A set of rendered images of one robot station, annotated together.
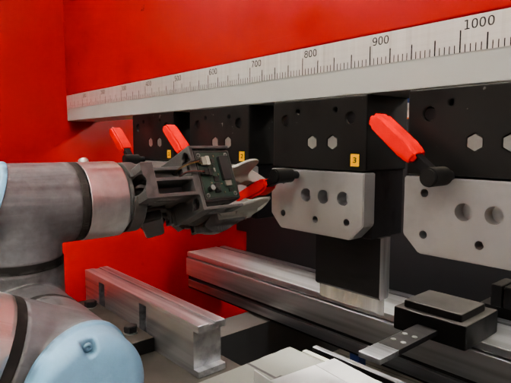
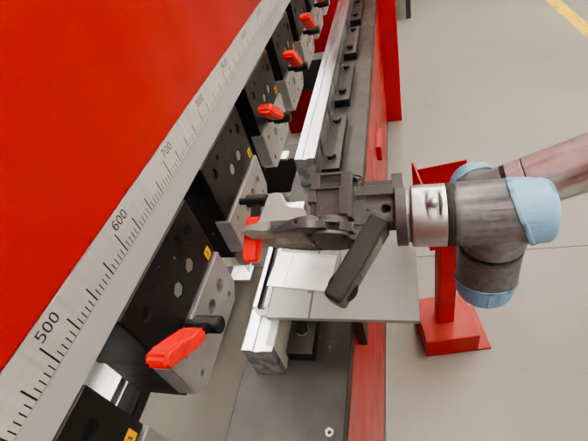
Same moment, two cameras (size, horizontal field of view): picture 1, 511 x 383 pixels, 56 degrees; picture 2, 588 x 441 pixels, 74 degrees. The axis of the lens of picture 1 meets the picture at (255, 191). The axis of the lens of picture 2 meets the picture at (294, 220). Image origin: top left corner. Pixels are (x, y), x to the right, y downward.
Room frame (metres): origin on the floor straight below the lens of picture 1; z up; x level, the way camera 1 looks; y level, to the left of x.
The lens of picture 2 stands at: (0.74, 0.37, 1.58)
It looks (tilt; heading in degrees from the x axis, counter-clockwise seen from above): 42 degrees down; 244
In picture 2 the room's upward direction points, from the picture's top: 19 degrees counter-clockwise
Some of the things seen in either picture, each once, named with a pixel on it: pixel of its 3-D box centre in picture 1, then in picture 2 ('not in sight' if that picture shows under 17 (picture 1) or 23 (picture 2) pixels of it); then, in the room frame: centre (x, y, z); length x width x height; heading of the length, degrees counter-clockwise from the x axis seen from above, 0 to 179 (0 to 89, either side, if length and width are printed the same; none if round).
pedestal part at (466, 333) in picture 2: not in sight; (451, 323); (-0.02, -0.11, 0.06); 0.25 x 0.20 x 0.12; 142
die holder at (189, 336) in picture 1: (144, 311); not in sight; (1.01, 0.24, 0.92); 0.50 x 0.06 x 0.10; 41
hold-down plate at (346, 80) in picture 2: not in sight; (345, 83); (-0.20, -0.74, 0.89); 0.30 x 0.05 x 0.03; 41
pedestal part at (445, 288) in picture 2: not in sight; (445, 276); (0.00, -0.13, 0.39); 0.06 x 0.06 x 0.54; 52
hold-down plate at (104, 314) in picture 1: (109, 325); not in sight; (1.01, 0.32, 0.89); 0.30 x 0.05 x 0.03; 41
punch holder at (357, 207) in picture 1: (335, 165); (216, 185); (0.62, -0.10, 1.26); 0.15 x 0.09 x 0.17; 41
